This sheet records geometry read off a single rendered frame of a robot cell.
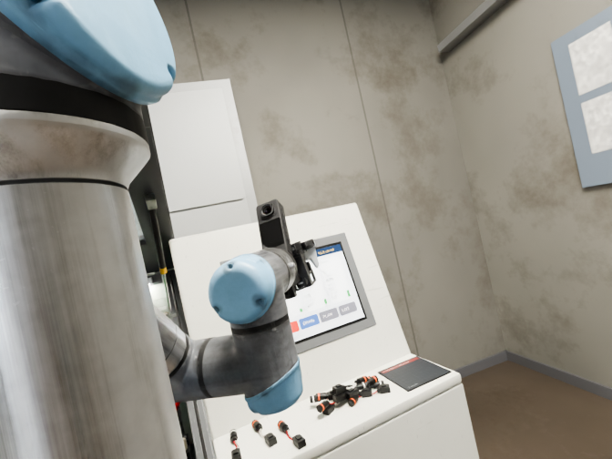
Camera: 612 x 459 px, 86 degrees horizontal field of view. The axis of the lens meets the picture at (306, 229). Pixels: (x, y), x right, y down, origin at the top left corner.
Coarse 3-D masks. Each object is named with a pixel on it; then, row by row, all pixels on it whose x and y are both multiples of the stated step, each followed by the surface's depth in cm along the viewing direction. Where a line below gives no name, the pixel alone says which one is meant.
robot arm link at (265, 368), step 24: (240, 336) 39; (264, 336) 38; (288, 336) 40; (216, 360) 40; (240, 360) 39; (264, 360) 38; (288, 360) 40; (216, 384) 40; (240, 384) 39; (264, 384) 38; (288, 384) 39; (264, 408) 39
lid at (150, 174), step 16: (144, 112) 68; (144, 176) 81; (160, 176) 84; (128, 192) 86; (144, 192) 86; (160, 192) 88; (144, 208) 90; (160, 208) 93; (144, 224) 96; (160, 224) 99; (144, 240) 104; (144, 256) 109
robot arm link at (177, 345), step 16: (160, 320) 37; (160, 336) 37; (176, 336) 39; (176, 352) 39; (192, 352) 42; (176, 368) 39; (192, 368) 40; (176, 384) 40; (192, 384) 40; (176, 400) 42; (192, 400) 42
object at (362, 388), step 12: (336, 384) 94; (360, 384) 96; (372, 384) 97; (384, 384) 95; (312, 396) 94; (324, 396) 94; (336, 396) 91; (348, 396) 93; (360, 396) 94; (324, 408) 89
